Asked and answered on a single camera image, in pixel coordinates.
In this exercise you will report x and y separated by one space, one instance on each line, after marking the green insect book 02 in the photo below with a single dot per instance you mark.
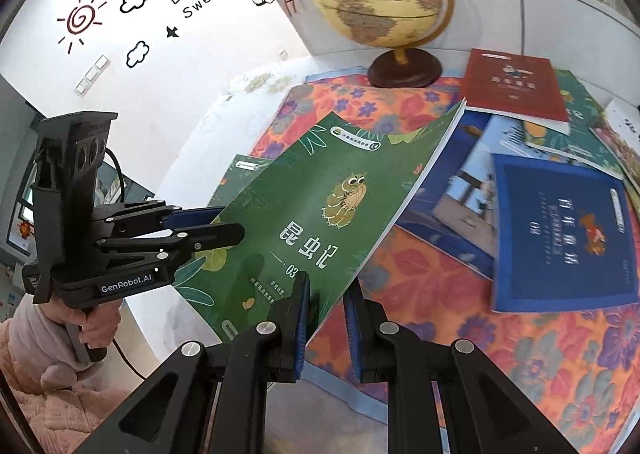
242 171

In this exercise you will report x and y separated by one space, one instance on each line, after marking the dark red fairy tale book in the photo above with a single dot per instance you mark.
516 86

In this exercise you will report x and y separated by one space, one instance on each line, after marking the left hand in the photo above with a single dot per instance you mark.
97 329

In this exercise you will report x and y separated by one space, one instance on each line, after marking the blue fairy tale book 02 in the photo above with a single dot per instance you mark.
564 238

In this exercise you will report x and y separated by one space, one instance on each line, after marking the large blue book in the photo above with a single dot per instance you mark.
418 218

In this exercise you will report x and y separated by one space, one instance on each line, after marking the dark green insect book far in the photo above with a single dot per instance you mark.
580 145

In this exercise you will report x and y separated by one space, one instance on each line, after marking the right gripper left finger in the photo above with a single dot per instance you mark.
212 399

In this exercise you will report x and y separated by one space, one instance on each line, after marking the antique yellow globe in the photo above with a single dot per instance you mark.
401 28

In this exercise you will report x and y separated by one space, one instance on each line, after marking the white rabbit hill book far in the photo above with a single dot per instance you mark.
617 127

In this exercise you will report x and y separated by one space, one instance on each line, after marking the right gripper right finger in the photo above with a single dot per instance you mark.
442 398

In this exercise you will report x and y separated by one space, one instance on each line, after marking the white bookshelf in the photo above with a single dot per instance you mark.
596 42

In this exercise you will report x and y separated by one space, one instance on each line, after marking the pink left sleeve forearm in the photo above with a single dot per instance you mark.
49 383

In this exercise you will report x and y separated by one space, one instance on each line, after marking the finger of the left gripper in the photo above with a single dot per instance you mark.
167 253
122 220

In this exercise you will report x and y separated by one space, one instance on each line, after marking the green insect book 03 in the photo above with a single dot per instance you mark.
321 208

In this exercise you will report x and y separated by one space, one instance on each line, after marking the light blue cartoon book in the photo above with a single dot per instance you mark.
480 183

